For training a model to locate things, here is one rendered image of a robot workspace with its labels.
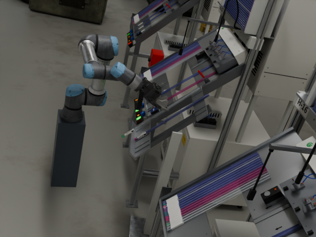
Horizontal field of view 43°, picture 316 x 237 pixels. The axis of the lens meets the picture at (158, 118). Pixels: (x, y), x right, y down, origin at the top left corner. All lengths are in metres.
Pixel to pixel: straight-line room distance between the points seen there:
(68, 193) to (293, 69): 1.75
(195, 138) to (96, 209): 0.86
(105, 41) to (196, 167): 1.10
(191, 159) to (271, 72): 0.80
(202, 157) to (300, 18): 1.11
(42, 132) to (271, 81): 1.97
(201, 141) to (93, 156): 1.02
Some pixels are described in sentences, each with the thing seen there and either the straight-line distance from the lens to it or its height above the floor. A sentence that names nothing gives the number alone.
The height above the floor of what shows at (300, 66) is 1.25.
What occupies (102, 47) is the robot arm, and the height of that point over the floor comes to 1.13.
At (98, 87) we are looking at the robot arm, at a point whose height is 0.83.
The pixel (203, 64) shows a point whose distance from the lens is 2.80.
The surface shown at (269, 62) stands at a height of 1.24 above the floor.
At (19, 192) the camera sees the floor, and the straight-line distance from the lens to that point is 2.99.
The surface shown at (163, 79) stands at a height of 0.83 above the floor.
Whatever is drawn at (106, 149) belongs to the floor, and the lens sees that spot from 3.48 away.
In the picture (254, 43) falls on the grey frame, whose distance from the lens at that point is 2.46.
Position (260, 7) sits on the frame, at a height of 1.55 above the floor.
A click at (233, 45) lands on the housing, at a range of 2.65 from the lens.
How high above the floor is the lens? 2.00
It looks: 29 degrees down
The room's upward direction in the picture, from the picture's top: 14 degrees clockwise
